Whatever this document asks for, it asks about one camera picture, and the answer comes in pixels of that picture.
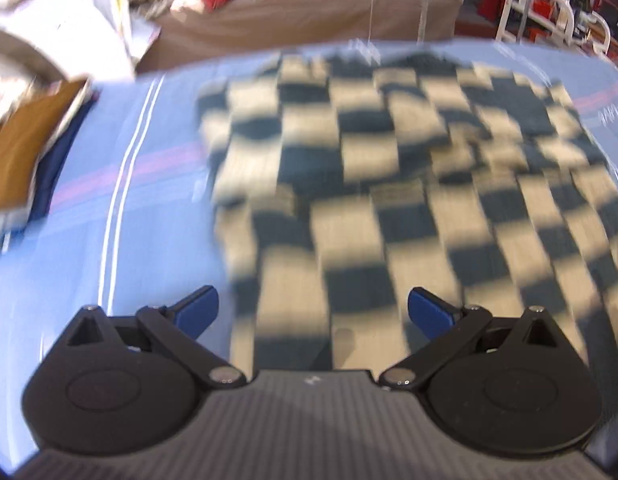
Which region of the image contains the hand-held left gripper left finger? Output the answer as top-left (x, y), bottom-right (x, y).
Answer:
top-left (63, 285), bottom-right (248, 389)

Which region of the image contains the brown covered massage bed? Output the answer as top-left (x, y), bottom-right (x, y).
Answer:
top-left (136, 0), bottom-right (464, 74)

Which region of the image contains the brown folded garment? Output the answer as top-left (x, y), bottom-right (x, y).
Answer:
top-left (0, 80), bottom-right (92, 217)

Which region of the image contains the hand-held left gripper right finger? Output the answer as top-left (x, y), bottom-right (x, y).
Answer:
top-left (378, 287), bottom-right (566, 390)

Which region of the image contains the green and cream checkered sweater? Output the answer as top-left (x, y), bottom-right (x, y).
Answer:
top-left (196, 50), bottom-right (618, 372)

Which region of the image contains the white trolley cart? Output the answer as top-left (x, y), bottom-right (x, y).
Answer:
top-left (494, 0), bottom-right (618, 72)

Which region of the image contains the navy folded garment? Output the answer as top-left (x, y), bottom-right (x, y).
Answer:
top-left (25, 94), bottom-right (98, 227)

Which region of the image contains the white round machine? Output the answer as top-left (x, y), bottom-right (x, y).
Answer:
top-left (0, 0), bottom-right (138, 84)

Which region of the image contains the blue striped bedsheet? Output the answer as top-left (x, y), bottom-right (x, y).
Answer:
top-left (0, 37), bottom-right (618, 477)

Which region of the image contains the floral cloth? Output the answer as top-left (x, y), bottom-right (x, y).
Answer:
top-left (0, 55), bottom-right (56, 134)

